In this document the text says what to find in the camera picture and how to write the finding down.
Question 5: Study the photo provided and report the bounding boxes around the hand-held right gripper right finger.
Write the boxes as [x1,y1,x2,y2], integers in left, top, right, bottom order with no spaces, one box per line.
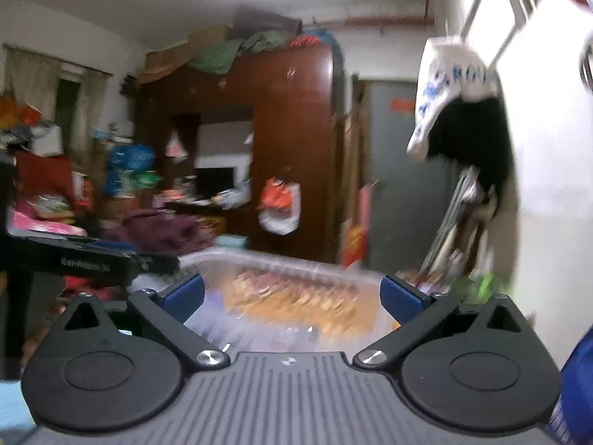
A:
[353,274,533,372]

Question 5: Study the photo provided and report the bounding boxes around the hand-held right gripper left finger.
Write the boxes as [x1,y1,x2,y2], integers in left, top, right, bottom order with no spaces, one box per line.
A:
[58,273,231,372]

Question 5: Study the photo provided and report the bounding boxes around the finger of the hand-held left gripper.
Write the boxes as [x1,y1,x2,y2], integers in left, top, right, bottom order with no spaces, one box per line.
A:
[125,253,181,281]

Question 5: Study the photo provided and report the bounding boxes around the clear plastic basket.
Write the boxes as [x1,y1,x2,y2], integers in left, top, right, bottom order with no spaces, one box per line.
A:
[178,248,404,353]

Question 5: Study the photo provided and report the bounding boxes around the maroon cloth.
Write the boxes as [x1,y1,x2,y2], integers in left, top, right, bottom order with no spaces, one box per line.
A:
[104,208,214,256]

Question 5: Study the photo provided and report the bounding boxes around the teal box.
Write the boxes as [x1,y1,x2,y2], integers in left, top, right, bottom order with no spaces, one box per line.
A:
[215,235,248,251]

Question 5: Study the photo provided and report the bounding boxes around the red paper package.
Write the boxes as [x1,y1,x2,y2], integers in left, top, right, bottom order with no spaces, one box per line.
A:
[343,222,367,265]

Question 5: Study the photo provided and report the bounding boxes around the green plastic object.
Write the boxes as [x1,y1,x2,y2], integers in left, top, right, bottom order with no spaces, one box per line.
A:
[463,271,510,297]

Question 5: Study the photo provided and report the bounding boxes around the pink paper roll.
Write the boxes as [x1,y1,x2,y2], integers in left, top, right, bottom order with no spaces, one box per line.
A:
[359,185,372,237]

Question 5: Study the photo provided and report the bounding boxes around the black monitor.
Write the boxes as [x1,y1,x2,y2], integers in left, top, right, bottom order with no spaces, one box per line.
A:
[195,167,235,200]

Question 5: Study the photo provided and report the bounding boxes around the blue plastic bag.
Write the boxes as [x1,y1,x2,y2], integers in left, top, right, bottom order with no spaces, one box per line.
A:
[104,144,156,195]

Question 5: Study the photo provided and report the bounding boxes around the metal crutches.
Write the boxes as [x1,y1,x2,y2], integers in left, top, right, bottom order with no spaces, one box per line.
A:
[419,167,483,279]

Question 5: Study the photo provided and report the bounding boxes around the small pink plastic bag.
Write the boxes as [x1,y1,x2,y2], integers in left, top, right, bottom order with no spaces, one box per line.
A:
[166,130,190,163]

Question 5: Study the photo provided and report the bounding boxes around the grey metal door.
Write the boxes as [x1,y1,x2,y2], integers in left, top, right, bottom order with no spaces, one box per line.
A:
[361,81,464,274]

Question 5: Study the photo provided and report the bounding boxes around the orange white plastic bag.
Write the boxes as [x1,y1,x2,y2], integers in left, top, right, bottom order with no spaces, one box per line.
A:
[257,177,302,236]

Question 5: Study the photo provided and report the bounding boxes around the black hanging garment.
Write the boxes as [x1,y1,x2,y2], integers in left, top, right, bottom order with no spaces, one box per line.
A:
[426,95,515,214]

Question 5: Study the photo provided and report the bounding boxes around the beige curtain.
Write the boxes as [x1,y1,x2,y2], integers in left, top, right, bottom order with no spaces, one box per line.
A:
[2,46,109,149]

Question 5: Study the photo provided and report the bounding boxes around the blue fabric bag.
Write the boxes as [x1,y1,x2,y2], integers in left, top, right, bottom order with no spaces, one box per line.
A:
[547,329,593,445]

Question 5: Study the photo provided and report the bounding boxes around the brown wooden wardrobe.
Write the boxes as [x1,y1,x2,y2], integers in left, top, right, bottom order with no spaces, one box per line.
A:
[134,44,346,265]

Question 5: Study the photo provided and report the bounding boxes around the cardboard box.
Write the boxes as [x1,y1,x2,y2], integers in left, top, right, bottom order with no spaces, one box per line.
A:
[139,25,232,84]

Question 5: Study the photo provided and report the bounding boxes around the green cloth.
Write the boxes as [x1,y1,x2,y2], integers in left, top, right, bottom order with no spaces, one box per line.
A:
[188,28,302,75]

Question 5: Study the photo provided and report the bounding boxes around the white sweatshirt blue letters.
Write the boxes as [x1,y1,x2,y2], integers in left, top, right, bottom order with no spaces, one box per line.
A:
[407,34,501,163]

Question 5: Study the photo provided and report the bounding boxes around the white window frame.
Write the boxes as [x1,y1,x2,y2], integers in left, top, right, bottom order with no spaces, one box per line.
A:
[463,0,550,40]

